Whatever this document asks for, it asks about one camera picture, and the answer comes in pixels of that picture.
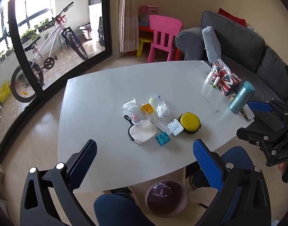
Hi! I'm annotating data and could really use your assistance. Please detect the teal toy brick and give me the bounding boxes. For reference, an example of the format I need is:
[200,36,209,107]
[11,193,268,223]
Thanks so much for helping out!
[155,132,172,148]

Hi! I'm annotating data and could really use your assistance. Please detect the red children's table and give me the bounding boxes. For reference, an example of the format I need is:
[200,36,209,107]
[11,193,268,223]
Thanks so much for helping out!
[138,25,185,62]

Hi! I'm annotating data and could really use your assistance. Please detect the pink striped curtain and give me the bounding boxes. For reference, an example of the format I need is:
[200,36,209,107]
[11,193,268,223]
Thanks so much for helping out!
[119,0,140,52]

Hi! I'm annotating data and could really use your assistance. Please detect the person's right slipper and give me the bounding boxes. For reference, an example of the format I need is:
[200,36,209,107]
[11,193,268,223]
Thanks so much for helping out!
[183,165,198,190]

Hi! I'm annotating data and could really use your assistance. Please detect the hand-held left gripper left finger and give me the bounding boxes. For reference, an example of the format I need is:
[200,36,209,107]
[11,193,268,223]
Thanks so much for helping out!
[20,139,98,226]

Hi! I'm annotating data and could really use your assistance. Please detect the person's left slipper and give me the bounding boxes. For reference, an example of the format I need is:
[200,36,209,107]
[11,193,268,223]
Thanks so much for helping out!
[110,186,135,196]

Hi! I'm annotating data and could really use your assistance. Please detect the white tissue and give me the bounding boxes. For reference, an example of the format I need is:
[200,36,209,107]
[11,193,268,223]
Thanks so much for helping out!
[156,104,170,120]
[122,98,138,112]

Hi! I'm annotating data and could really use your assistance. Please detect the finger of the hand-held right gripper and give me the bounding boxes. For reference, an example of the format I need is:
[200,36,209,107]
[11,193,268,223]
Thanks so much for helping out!
[248,98,288,123]
[236,127,286,151]

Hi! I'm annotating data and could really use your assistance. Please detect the small white box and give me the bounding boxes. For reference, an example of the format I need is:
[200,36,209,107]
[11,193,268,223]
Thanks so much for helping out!
[167,118,184,136]

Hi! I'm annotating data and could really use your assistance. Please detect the clear round container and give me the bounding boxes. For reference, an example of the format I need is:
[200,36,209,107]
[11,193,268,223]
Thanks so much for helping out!
[149,94,165,106]

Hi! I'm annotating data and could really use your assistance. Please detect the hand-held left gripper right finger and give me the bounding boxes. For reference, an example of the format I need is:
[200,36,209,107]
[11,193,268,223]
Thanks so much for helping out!
[193,139,272,226]

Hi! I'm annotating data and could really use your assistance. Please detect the person's left leg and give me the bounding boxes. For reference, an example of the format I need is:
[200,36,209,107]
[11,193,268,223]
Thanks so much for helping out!
[94,192,156,226]

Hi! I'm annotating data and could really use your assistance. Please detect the plastic basket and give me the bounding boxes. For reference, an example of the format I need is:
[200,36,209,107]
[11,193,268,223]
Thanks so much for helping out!
[77,25,93,40]

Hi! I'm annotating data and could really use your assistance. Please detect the yellow plastic crate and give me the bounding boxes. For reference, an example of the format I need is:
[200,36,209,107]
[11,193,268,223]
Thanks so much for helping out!
[0,81,12,103]

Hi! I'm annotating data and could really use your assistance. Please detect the black sliding door frame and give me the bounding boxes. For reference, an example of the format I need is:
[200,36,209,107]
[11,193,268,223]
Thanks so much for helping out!
[0,0,112,163]

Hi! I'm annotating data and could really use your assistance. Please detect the pink storage box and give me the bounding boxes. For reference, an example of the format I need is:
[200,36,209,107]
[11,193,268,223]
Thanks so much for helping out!
[140,4,160,15]

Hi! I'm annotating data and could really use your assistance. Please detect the yellow children's stool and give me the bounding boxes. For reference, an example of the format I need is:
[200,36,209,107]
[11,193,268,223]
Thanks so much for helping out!
[136,37,154,57]

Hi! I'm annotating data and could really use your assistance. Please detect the planter with green plants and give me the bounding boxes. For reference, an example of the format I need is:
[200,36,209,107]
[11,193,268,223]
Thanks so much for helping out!
[20,18,52,40]

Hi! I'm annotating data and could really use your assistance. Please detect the teal thermos bottle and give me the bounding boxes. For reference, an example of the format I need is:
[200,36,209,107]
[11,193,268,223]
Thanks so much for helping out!
[229,81,255,113]

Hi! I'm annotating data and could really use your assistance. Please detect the yellow round zip case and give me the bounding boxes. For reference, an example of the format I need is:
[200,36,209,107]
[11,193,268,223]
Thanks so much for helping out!
[178,112,202,134]

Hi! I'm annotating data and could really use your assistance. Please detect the person's slipper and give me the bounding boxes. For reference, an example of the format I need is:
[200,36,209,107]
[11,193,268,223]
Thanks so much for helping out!
[110,186,135,196]
[183,165,198,190]

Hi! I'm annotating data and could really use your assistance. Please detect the grey storage box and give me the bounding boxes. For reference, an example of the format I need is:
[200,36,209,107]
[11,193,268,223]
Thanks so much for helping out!
[140,14,151,26]

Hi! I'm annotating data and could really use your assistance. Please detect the light grey cushion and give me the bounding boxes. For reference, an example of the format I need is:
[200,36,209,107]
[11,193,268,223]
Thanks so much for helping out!
[202,26,222,63]

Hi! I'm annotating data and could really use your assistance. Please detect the flag print tissue box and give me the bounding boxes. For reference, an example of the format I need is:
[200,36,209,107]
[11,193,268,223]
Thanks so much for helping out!
[211,59,242,96]

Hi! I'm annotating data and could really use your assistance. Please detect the yellow toy brick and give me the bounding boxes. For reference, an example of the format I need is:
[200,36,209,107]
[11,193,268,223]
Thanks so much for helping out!
[141,103,156,115]

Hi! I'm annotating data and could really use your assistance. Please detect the mauve plastic waste bin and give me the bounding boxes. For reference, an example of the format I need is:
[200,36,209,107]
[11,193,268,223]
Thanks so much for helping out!
[144,180,189,218]

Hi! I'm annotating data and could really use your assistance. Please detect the white bicycle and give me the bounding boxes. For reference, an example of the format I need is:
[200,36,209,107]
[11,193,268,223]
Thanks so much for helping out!
[10,2,89,103]

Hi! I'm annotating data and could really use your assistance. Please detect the black stroller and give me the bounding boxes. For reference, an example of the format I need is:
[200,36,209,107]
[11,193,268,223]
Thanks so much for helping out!
[97,16,105,46]

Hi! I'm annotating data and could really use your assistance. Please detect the person's leg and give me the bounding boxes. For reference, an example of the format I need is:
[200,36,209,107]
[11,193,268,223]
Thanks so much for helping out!
[191,146,255,226]
[94,192,156,226]

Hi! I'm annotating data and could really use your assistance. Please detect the clear plastic cup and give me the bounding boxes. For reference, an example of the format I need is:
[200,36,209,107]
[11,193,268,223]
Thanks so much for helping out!
[130,104,152,126]

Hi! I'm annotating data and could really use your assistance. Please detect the white fabric pouch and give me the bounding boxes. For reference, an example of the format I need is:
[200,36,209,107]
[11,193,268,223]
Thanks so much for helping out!
[128,124,158,147]

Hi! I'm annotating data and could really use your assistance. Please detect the pink children's chair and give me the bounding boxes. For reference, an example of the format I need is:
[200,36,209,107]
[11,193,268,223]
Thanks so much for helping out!
[147,15,183,63]

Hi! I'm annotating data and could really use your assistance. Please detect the red cushion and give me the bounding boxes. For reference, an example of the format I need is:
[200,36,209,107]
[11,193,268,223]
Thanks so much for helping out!
[218,8,246,27]

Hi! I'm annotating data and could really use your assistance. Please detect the grey sofa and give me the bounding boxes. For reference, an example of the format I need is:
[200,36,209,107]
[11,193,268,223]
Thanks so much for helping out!
[176,11,288,113]

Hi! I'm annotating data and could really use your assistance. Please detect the person's right leg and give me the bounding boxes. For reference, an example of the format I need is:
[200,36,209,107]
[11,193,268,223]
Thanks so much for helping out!
[191,146,255,226]

